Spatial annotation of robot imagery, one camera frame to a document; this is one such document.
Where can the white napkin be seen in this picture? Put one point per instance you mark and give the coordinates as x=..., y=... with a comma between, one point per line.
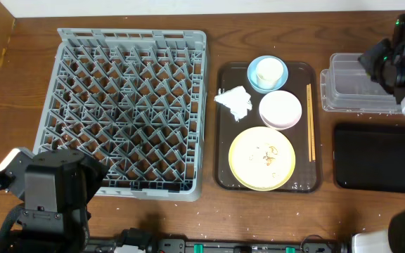
x=237, y=100

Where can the pink white bowl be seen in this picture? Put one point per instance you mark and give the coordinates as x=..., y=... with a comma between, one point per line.
x=280, y=110

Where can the light blue bowl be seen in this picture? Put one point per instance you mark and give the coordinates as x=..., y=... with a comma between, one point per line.
x=253, y=79

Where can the white plastic cup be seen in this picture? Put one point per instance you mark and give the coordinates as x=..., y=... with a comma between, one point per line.
x=268, y=71

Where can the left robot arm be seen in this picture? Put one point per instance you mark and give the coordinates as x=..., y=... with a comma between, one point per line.
x=55, y=188

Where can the clear plastic waste bin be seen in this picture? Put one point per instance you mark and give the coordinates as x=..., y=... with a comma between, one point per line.
x=345, y=87

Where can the dark brown serving tray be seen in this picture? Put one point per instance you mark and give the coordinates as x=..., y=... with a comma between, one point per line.
x=307, y=175

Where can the yellow plate with scraps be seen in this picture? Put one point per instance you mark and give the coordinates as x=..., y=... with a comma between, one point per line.
x=261, y=158

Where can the grey plastic dish rack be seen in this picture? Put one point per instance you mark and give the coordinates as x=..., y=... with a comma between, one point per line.
x=135, y=100

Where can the black tray bin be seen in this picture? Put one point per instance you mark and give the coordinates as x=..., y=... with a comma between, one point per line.
x=369, y=157

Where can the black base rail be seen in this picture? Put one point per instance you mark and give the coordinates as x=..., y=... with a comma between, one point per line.
x=135, y=240

